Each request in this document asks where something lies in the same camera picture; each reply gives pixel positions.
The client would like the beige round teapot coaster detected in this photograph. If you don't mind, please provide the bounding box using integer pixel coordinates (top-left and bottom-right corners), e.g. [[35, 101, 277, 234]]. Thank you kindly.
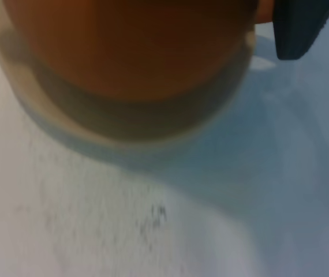
[[0, 1, 256, 147]]

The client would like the brown clay teapot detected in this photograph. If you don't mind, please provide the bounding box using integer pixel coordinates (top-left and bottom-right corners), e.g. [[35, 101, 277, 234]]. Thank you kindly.
[[4, 0, 274, 101]]

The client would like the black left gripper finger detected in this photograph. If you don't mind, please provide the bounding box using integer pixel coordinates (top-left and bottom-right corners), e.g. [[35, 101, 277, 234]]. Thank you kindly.
[[272, 0, 329, 60]]

